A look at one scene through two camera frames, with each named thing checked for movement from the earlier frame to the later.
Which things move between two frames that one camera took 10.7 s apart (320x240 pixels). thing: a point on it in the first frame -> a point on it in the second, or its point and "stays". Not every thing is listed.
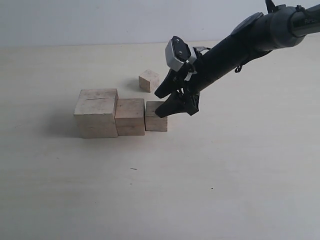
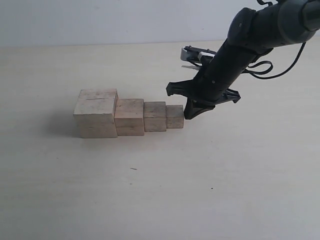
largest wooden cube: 95,113 stays
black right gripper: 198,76 -> 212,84
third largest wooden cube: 153,122 stays
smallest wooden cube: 149,80 -> 175,116
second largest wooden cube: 130,117 stays
